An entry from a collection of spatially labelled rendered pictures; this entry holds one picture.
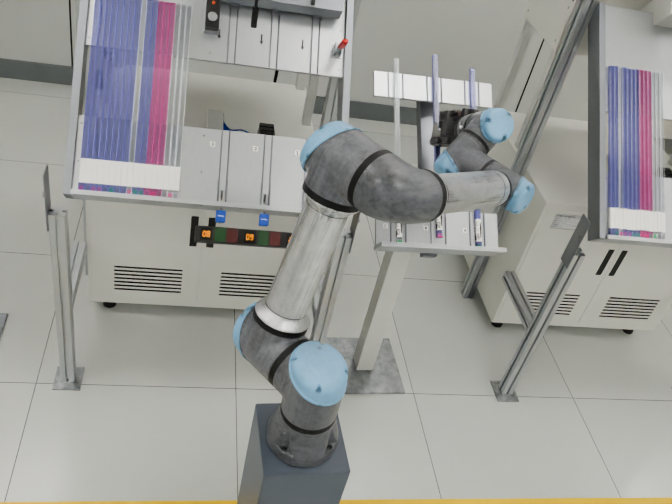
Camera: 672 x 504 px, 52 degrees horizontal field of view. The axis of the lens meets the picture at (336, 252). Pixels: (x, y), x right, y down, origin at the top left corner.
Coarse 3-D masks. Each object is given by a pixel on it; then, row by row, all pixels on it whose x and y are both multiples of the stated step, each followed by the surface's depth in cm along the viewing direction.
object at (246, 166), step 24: (192, 144) 176; (216, 144) 178; (240, 144) 179; (264, 144) 180; (288, 144) 182; (192, 168) 176; (216, 168) 177; (240, 168) 179; (264, 168) 180; (288, 168) 181; (192, 192) 175; (216, 192) 177; (240, 192) 178; (264, 192) 179; (288, 192) 181
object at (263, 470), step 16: (256, 416) 149; (256, 432) 148; (256, 448) 147; (336, 448) 146; (256, 464) 147; (272, 464) 140; (288, 464) 140; (320, 464) 142; (336, 464) 143; (256, 480) 146; (272, 480) 139; (288, 480) 140; (304, 480) 141; (320, 480) 142; (336, 480) 143; (240, 496) 169; (256, 496) 145; (272, 496) 143; (288, 496) 144; (304, 496) 145; (320, 496) 146; (336, 496) 147
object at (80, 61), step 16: (80, 0) 173; (80, 16) 172; (80, 32) 172; (80, 48) 172; (80, 64) 171; (80, 80) 171; (80, 96) 172; (80, 112) 173; (64, 176) 168; (64, 192) 167
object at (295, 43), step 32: (160, 0) 178; (192, 0) 180; (192, 32) 179; (224, 32) 181; (256, 32) 183; (288, 32) 185; (320, 32) 187; (256, 64) 182; (288, 64) 184; (320, 64) 186
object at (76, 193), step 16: (80, 192) 167; (96, 192) 168; (112, 192) 169; (192, 208) 180; (208, 208) 178; (224, 208) 177; (240, 208) 176; (256, 208) 176; (272, 208) 177; (288, 208) 178
